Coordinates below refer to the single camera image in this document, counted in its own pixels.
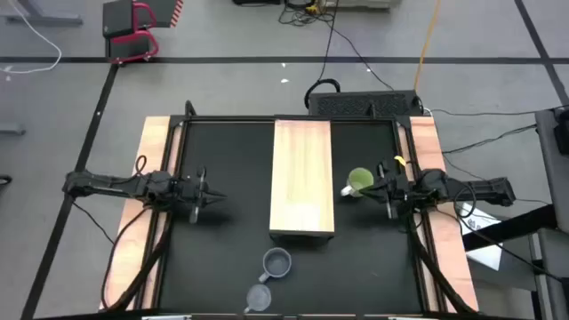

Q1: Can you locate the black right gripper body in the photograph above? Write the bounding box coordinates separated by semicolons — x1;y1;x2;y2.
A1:
377;163;413;220

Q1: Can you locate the white power strip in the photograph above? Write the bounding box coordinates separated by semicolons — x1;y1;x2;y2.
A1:
310;0;401;11

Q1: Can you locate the small translucent grey cup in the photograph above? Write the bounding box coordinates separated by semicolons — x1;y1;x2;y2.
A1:
243;283;273;315

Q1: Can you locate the thin black floor cable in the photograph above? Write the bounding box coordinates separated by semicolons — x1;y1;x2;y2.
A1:
442;124;539;156

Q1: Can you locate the grey metal table base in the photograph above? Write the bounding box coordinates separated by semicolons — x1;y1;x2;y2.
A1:
0;0;84;27

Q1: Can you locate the white printed paper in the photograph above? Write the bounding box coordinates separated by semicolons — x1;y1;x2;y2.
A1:
456;202;504;272

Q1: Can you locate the black metal beam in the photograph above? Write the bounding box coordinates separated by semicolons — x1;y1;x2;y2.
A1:
461;204;559;253

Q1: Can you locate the black device on side table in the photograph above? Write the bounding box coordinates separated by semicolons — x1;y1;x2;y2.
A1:
552;108;569;156

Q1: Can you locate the green and white mug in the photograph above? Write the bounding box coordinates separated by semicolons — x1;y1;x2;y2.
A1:
340;166;375;199

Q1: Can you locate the thick black cable loop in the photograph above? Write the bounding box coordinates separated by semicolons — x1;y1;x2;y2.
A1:
303;78;342;111

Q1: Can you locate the grey side table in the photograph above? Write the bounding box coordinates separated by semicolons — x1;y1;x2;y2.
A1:
528;106;569;320

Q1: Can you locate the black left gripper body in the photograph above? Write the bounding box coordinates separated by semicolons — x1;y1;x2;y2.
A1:
175;166;211;224

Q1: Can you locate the black table frame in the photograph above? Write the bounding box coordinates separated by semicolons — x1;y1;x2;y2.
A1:
132;100;481;320

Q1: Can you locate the red and black cart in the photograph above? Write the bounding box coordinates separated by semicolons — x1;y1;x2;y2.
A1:
101;0;185;66

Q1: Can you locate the black braided cable bundle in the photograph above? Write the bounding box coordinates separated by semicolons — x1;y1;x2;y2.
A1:
406;208;477;315
100;206;173;312

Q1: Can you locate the wooden shelf with black frame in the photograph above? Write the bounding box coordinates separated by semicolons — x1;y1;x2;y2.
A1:
268;118;337;244

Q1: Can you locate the white cable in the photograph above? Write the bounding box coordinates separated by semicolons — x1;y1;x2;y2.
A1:
0;0;63;75

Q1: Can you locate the large grey ceramic mug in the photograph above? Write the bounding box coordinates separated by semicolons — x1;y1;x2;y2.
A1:
257;246;293;284

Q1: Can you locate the light wooden side board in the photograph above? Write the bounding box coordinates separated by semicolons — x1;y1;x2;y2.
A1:
98;116;184;312
397;116;480;312

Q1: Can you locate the yellow cable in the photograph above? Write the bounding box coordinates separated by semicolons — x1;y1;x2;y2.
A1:
413;0;442;92

